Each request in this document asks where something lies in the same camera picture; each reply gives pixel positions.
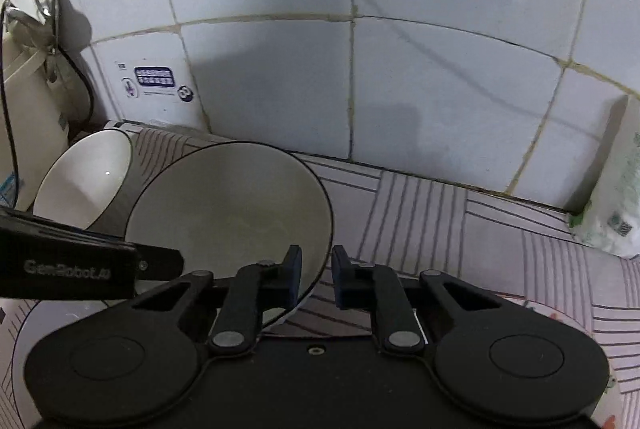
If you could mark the white plate with sun print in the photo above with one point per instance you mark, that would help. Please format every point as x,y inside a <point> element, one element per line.
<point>20,374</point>

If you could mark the white ribbed bowl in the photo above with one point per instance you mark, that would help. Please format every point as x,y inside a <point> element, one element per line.
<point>225,214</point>
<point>80,189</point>

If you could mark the clear plastic salt bag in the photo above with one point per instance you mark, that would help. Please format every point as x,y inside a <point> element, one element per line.
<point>615,199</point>

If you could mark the white kitchen appliance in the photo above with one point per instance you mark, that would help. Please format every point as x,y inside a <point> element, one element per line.
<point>30,119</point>

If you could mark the striped tablecloth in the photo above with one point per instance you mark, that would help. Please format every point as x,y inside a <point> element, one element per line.
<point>450,229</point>

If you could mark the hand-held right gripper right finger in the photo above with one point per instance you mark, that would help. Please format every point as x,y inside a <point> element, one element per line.
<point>342,279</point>

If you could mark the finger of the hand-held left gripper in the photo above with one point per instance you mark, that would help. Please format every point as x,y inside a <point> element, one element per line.
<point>160,261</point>

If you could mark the white rabbit carrot plate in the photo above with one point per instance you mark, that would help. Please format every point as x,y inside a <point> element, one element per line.
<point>615,404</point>

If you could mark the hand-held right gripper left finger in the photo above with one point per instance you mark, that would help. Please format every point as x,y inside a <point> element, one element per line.
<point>295,274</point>

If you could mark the white wall sticker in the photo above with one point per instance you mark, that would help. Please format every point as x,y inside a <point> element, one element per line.
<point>152,77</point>

